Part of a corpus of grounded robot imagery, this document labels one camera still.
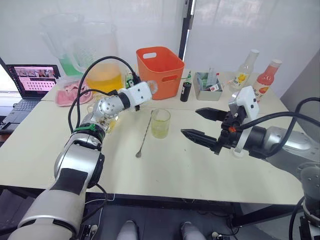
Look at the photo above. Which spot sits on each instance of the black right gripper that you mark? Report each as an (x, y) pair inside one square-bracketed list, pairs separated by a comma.
[(228, 140)]

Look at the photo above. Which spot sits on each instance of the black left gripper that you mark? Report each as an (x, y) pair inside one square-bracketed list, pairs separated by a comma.
[(137, 108)]

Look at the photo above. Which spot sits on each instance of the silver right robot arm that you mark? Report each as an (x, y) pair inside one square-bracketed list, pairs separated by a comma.
[(305, 142)]

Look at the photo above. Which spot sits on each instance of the square glass bottle green liquid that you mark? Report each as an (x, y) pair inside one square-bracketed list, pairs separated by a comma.
[(129, 81)]

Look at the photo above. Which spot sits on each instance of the clear ribbed drinking glass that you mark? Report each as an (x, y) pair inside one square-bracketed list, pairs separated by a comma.
[(160, 130)]

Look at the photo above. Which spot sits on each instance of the small black cylindrical bottle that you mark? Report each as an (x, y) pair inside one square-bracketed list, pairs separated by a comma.
[(185, 92)]

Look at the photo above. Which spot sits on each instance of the clear pitcher with orange liquid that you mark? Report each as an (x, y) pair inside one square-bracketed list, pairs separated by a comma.
[(105, 80)]

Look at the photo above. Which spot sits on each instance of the long metal bar spoon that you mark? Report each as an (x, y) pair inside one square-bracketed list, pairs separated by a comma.
[(138, 154)]

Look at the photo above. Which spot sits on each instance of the small green dropper bottle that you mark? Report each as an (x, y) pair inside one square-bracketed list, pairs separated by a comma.
[(189, 77)]

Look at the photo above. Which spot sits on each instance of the tall clear bottle flower label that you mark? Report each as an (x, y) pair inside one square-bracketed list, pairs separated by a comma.
[(241, 78)]

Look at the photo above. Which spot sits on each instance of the pink juice bottle white cap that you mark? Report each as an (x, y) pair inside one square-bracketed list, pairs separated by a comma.
[(266, 80)]

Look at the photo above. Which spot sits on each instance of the clear pitcher with green liquid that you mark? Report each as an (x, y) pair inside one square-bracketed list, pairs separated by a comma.
[(67, 66)]

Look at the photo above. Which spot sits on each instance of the grey metal box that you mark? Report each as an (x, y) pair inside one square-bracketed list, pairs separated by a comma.
[(208, 96)]

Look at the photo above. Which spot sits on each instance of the red white sachet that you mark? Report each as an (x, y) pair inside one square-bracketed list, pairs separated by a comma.
[(213, 88)]

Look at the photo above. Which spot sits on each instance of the orange plastic basket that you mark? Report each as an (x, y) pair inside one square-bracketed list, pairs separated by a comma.
[(155, 72)]

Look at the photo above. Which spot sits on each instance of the green sachet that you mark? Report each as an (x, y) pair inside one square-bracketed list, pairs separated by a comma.
[(202, 80)]

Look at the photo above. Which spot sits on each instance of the grey rounded shape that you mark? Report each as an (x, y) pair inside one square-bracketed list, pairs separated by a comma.
[(191, 231), (127, 231)]

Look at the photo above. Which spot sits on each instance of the black laptop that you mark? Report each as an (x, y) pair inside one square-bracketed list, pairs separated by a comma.
[(32, 80)]

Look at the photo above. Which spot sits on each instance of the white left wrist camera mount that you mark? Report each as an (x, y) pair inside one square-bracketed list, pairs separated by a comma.
[(138, 93)]

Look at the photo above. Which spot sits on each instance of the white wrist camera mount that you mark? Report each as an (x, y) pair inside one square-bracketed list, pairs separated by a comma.
[(247, 98), (138, 93)]

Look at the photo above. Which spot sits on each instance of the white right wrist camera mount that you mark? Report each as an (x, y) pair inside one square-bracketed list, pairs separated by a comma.
[(247, 98)]

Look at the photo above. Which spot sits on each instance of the black table frame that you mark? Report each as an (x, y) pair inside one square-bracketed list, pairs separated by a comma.
[(175, 200)]

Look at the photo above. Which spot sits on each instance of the black vertical post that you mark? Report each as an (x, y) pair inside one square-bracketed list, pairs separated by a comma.
[(186, 37)]

